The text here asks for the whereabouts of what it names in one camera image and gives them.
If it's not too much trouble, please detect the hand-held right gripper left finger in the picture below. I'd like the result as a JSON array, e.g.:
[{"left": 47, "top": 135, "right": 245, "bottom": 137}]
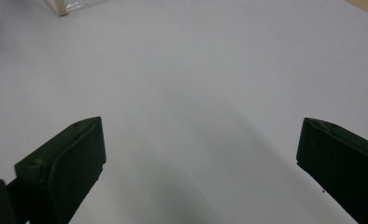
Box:
[{"left": 14, "top": 116, "right": 107, "bottom": 224}]

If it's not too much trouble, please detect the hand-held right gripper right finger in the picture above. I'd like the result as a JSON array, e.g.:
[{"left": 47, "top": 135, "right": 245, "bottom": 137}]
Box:
[{"left": 295, "top": 117, "right": 368, "bottom": 224}]

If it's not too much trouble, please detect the transparent bag with beige trim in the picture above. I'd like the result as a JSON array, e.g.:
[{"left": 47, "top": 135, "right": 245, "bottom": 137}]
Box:
[{"left": 44, "top": 0, "right": 109, "bottom": 17}]

